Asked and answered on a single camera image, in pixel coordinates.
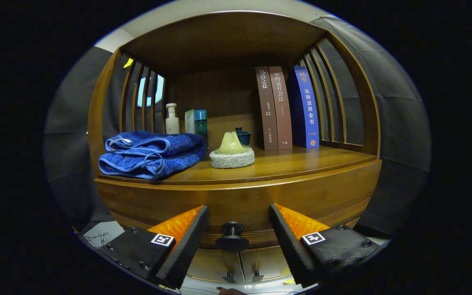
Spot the reddish brown book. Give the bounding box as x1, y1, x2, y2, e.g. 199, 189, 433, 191
268, 66, 293, 150

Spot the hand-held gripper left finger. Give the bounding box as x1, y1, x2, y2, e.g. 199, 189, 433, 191
97, 205, 210, 290

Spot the wooden countertop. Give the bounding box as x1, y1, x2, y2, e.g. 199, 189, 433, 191
98, 145, 378, 185

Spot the blue lidded teacup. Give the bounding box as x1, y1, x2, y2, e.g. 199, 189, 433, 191
235, 127, 252, 146

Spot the blue book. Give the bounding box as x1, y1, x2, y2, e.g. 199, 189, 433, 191
287, 66, 320, 149

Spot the teal bottle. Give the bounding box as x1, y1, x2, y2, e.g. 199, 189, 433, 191
194, 109, 208, 148

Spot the white pump bottle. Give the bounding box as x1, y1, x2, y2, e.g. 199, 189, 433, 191
165, 103, 180, 135

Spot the black drawer knob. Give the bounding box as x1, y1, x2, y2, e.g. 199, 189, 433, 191
216, 222, 250, 252

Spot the green scrub brush white pad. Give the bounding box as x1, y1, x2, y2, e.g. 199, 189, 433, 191
209, 131, 255, 169

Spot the dark brown book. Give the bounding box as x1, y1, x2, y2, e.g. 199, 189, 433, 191
255, 66, 279, 151

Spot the wooden cabinet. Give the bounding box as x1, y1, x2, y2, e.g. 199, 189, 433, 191
87, 11, 383, 283

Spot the folded blue towel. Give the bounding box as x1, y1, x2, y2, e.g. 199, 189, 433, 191
98, 131, 207, 181

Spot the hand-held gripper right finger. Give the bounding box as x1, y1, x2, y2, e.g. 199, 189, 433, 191
269, 204, 380, 288

